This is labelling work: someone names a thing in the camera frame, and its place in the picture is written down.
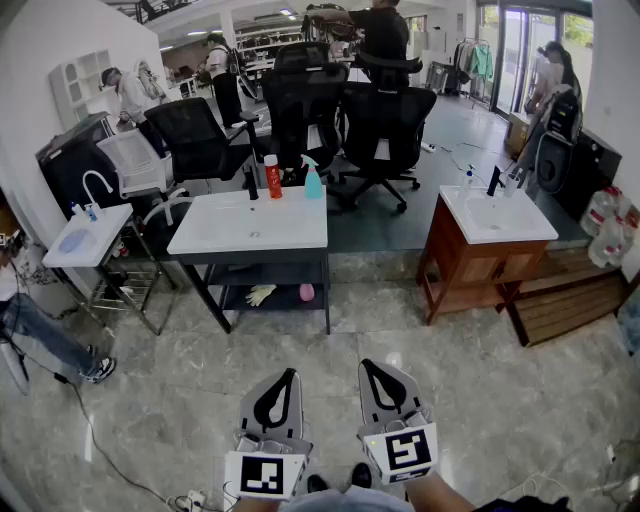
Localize white arched shelf cabinet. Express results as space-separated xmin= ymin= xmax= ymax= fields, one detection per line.
xmin=48 ymin=49 xmax=119 ymax=131

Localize white basin on black stand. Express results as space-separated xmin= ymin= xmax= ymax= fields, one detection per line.
xmin=166 ymin=185 xmax=331 ymax=335

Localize person's left forearm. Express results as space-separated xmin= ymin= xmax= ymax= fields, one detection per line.
xmin=232 ymin=494 xmax=281 ymax=512

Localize black washing machine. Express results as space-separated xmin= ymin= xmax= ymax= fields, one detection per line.
xmin=534 ymin=127 xmax=623 ymax=221

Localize dark appliance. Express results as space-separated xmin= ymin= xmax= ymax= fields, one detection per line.
xmin=35 ymin=112 xmax=126 ymax=221

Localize white curved faucet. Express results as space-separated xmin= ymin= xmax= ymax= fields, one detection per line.
xmin=81 ymin=169 xmax=114 ymax=211

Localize black strapped phone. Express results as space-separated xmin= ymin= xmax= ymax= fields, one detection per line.
xmin=474 ymin=494 xmax=571 ymax=512

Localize orange bottle white cap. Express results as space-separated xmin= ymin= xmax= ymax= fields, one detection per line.
xmin=263 ymin=154 xmax=284 ymax=201

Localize person's right forearm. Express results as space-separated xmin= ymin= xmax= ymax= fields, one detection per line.
xmin=404 ymin=472 xmax=476 ymax=512

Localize black cantilever office chair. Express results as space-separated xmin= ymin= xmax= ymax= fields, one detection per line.
xmin=143 ymin=97 xmax=261 ymax=189

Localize person's pale blue shirt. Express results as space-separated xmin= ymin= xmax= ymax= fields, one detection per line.
xmin=279 ymin=484 xmax=416 ymax=512

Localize black swivel chair curved headrest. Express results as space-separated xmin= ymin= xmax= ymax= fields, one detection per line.
xmin=327 ymin=52 xmax=438 ymax=214

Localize white mesh office chair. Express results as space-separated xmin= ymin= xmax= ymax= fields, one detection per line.
xmin=96 ymin=128 xmax=194 ymax=227

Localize black mesh swivel chair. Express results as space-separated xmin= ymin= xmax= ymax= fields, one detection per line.
xmin=260 ymin=42 xmax=350 ymax=189

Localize black floor cable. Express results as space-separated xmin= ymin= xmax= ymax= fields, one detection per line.
xmin=52 ymin=372 xmax=191 ymax=506

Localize slim black faucet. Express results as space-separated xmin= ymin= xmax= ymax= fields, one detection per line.
xmin=486 ymin=164 xmax=506 ymax=197

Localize clothes rack with garments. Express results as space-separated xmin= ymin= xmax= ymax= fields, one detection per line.
xmin=452 ymin=37 xmax=496 ymax=109

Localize white basin on wooden cabinet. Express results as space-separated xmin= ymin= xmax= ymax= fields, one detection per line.
xmin=416 ymin=184 xmax=560 ymax=326

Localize white rubber gloves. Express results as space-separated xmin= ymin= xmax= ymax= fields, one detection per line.
xmin=244 ymin=283 xmax=278 ymax=307

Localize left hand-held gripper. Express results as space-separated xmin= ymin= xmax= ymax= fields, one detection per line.
xmin=223 ymin=368 xmax=315 ymax=501

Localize teal spray bottle pink trigger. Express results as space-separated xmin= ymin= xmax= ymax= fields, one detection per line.
xmin=300 ymin=154 xmax=325 ymax=201

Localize small white basin metal stand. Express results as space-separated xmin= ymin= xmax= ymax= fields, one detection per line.
xmin=41 ymin=202 xmax=176 ymax=336

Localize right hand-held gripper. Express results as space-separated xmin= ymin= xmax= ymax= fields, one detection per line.
xmin=356 ymin=358 xmax=440 ymax=485

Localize cardboard box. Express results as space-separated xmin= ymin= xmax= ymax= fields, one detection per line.
xmin=503 ymin=112 xmax=531 ymax=159

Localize white cup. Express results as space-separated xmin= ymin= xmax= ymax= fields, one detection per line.
xmin=503 ymin=167 xmax=524 ymax=199

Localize clear plastic water jug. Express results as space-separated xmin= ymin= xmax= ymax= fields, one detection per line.
xmin=579 ymin=185 xmax=624 ymax=236
xmin=587 ymin=214 xmax=635 ymax=269

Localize wooden slatted crate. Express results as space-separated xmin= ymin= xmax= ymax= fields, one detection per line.
xmin=494 ymin=247 xmax=631 ymax=349

